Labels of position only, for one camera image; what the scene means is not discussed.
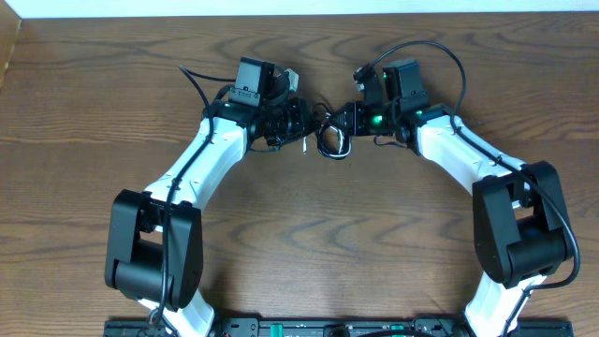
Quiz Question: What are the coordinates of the white USB cable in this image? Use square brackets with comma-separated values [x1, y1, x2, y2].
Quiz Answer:
[301, 124, 352, 159]

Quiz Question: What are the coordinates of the black USB cable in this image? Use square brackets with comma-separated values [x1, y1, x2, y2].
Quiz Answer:
[311, 101, 353, 161]

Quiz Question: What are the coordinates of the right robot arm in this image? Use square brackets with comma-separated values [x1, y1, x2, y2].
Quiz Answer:
[328, 59, 581, 336]

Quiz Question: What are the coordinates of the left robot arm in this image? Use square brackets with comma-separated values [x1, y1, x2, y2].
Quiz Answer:
[105, 57, 315, 336]

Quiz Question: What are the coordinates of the wooden side panel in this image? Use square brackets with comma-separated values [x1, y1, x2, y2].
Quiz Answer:
[0, 0, 22, 85]

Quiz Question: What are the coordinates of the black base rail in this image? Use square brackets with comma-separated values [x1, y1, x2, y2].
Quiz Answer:
[102, 315, 575, 337]

